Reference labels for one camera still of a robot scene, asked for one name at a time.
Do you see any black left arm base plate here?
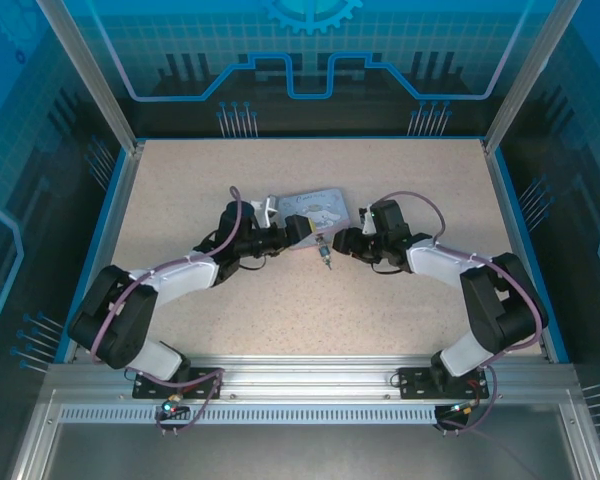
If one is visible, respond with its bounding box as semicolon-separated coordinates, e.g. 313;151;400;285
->
132;367;225;401

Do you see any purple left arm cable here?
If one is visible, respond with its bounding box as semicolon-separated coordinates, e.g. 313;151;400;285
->
89;185;244;436

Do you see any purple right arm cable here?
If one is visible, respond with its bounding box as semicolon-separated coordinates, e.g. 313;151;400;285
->
374;191;541;436

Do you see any pale blue cartoon tin box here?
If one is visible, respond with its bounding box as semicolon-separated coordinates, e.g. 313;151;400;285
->
274;187;354;251

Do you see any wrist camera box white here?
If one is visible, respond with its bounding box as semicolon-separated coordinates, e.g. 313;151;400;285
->
358;204;379;236
249;195;280;226

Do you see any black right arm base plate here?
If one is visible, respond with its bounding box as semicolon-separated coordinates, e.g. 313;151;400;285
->
397;367;491;400

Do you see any aluminium side rail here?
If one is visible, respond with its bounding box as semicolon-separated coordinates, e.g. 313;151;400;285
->
482;139;571;364
62;142;146;364

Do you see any grey metal front tray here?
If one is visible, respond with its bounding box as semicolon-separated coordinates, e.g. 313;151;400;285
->
9;389;600;480

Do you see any aluminium frame post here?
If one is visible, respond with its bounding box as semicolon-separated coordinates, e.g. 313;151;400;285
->
34;0;146;154
483;0;571;155

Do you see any aluminium front rail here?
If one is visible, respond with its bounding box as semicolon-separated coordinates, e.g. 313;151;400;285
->
44;355;579;401

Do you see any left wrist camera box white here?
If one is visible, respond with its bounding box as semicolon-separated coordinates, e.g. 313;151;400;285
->
249;195;280;226

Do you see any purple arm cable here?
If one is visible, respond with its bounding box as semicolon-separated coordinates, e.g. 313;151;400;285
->
89;185;244;436
374;191;541;436

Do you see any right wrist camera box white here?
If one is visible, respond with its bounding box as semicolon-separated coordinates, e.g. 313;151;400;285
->
358;204;379;236

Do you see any slotted grey cable duct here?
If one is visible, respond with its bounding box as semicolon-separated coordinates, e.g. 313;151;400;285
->
58;405;454;426

